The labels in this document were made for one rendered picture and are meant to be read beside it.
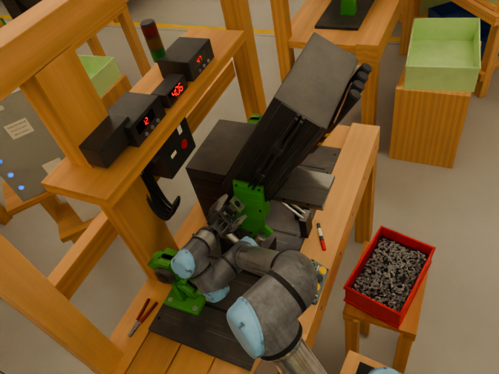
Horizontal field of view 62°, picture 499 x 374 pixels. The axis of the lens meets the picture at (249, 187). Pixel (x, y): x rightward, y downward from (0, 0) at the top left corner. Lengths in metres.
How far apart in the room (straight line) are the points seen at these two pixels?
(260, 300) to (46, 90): 0.71
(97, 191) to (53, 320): 0.39
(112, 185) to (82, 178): 0.11
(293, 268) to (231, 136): 0.87
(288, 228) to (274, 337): 0.90
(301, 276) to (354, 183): 1.03
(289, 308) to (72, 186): 0.70
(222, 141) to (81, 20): 0.71
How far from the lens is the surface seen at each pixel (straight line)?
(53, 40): 1.16
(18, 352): 3.11
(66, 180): 1.29
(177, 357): 1.59
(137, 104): 1.31
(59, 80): 1.17
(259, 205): 1.45
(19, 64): 1.10
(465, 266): 2.78
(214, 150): 1.63
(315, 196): 1.54
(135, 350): 1.66
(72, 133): 1.21
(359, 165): 1.97
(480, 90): 3.92
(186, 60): 1.45
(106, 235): 1.52
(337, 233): 1.71
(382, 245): 1.71
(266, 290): 0.89
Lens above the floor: 2.28
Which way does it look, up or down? 46 degrees down
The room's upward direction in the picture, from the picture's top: 14 degrees counter-clockwise
